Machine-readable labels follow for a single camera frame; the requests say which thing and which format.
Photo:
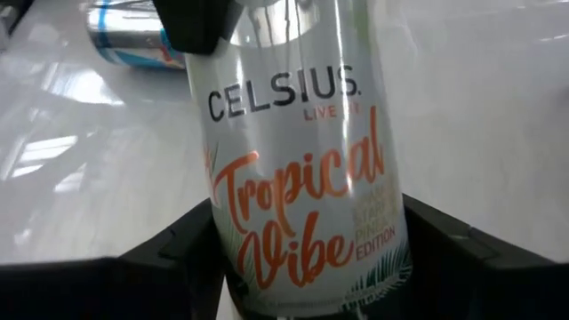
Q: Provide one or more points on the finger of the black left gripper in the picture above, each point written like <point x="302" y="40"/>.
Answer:
<point x="195" y="22"/>

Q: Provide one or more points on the white and orange Celsius can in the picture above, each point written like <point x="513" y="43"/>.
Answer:
<point x="293" y="155"/>

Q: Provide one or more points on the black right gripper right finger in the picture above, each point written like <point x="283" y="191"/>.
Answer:
<point x="480" y="289"/>

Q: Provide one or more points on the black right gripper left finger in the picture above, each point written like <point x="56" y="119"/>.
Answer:
<point x="111" y="293"/>

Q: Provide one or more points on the blue Red Bull can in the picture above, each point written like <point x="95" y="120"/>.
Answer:
<point x="129" y="35"/>

